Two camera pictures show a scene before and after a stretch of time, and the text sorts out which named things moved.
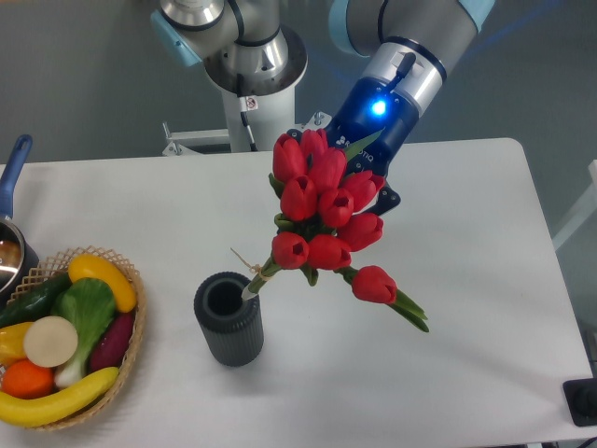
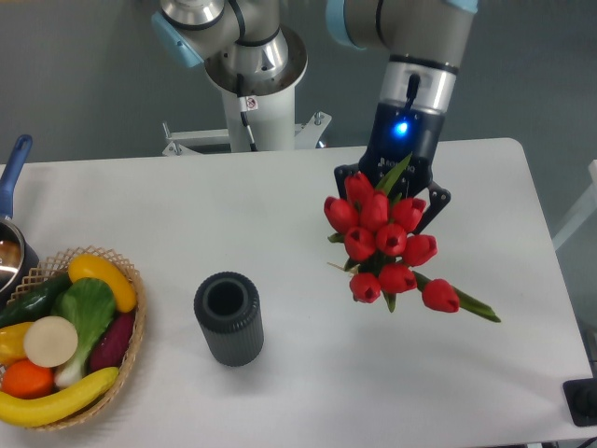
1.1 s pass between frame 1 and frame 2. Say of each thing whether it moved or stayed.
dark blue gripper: moved
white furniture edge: stayed
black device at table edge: stayed
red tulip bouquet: moved
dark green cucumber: stayed
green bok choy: stayed
